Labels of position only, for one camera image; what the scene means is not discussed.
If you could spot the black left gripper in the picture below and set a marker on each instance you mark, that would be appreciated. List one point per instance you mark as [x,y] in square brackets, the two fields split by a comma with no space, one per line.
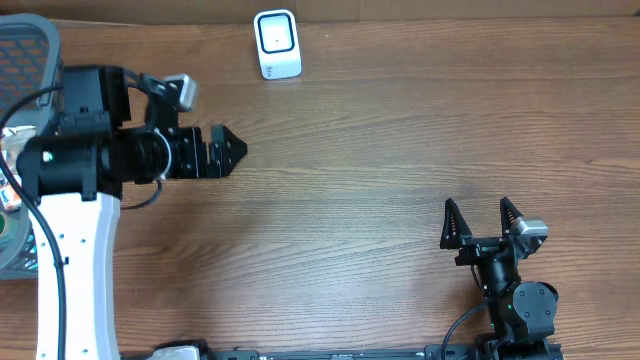
[201,151]

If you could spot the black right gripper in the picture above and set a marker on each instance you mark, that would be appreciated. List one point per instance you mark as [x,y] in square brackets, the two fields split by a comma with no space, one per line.
[454,233]

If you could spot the clear bread bag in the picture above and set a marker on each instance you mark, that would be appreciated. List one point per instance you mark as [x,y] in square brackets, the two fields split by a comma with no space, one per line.
[13,140]

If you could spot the orange tissue packet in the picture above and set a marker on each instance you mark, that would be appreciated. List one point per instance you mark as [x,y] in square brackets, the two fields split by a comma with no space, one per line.
[10,200]

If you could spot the green lid jar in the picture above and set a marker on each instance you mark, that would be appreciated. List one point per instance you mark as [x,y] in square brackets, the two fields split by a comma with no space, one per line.
[8,229]

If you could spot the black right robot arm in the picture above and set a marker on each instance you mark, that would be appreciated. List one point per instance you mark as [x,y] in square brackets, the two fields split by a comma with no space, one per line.
[521,313]

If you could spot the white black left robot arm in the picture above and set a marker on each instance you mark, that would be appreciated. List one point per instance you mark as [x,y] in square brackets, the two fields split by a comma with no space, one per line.
[115,126]

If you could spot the grey plastic basket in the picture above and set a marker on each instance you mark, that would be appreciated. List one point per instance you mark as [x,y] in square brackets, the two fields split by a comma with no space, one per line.
[30,61]

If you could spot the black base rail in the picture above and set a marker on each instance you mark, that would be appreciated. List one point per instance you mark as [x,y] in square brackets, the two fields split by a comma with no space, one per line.
[199,349]

